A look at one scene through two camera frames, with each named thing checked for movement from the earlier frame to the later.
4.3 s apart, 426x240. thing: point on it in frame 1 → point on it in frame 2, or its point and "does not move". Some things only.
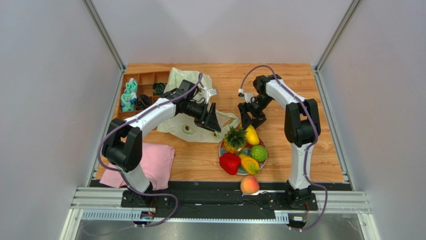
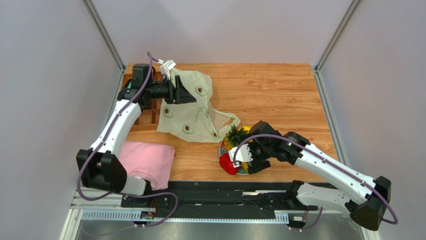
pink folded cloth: [157, 161] does not move
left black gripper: [210, 120] → [178, 94]
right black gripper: [250, 111] → [256, 154]
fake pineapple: [234, 140] does not move
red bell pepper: [230, 163] does not move
